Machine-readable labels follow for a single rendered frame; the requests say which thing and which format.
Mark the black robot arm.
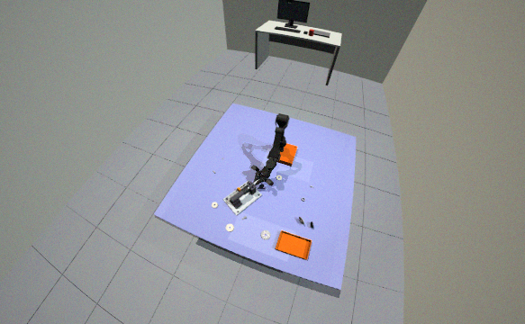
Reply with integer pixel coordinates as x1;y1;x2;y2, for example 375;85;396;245
266;113;289;170

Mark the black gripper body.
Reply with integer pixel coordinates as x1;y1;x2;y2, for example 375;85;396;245
251;166;274;186

